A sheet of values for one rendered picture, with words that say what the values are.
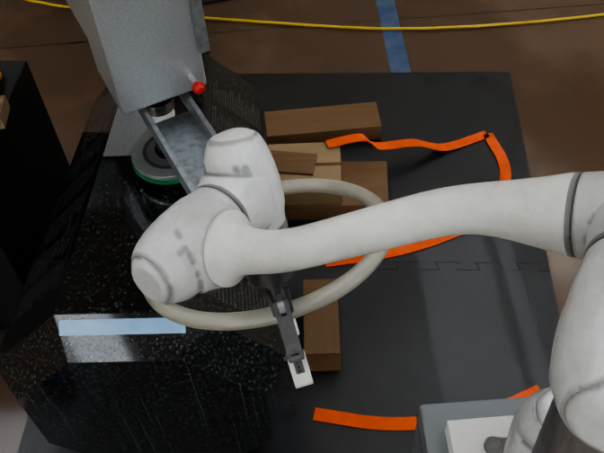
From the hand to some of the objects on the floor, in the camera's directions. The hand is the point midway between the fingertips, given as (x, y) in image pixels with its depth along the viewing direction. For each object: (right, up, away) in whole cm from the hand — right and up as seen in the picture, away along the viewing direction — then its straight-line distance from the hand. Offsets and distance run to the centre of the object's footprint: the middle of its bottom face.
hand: (296, 354), depth 127 cm
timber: (+8, -16, +136) cm, 137 cm away
